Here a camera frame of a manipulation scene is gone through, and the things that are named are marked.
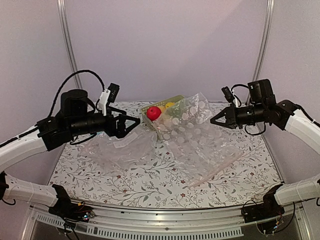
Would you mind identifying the red toy apple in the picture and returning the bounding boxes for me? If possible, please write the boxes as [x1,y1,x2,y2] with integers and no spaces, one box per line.
[146,106,162,122]

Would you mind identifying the pink zip top bag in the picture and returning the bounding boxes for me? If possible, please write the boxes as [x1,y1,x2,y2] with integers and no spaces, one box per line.
[153,93,243,189]

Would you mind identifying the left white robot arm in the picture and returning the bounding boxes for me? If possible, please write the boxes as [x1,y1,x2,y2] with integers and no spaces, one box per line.
[0,89,141,223]

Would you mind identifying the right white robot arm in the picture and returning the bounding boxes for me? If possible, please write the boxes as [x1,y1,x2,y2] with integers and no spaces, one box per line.
[210,79,320,223]

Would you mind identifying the clear plastic bag with label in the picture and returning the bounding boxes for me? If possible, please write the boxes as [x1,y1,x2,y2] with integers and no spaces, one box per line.
[80,125,158,174]

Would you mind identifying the yellow toy lemon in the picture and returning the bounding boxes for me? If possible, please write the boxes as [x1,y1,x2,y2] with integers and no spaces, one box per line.
[165,102,175,109]

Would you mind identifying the beige plastic basket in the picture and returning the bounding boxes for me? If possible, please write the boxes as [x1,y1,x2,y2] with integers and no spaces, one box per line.
[140,95,185,131]

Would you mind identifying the green toy grapes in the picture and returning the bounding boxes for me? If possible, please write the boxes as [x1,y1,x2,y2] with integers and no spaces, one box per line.
[166,105,185,118]

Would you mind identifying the floral table mat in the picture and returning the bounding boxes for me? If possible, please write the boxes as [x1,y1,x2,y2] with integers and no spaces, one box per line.
[48,100,285,210]

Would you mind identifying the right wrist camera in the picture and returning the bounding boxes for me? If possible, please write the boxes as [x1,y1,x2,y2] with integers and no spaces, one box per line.
[221,86,238,107]

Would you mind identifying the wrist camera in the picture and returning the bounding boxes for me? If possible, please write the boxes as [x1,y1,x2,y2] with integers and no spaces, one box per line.
[96,83,120,117]
[221,86,238,107]

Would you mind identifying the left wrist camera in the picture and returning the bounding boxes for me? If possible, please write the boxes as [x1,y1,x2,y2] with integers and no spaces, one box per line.
[96,83,120,117]

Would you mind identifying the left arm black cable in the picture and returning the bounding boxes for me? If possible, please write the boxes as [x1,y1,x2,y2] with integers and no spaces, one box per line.
[48,69,106,118]

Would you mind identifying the aluminium front rail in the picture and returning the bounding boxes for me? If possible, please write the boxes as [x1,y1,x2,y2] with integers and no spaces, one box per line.
[21,202,315,240]

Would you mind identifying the right aluminium frame post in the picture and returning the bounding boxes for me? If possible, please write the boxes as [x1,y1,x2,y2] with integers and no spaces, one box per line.
[251,0,275,82]

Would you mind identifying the aluminium frame post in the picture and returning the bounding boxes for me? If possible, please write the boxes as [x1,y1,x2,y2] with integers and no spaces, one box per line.
[56,0,83,90]
[251,0,275,82]

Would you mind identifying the left aluminium frame post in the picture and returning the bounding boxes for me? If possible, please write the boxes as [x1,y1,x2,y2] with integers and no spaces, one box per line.
[56,0,83,90]

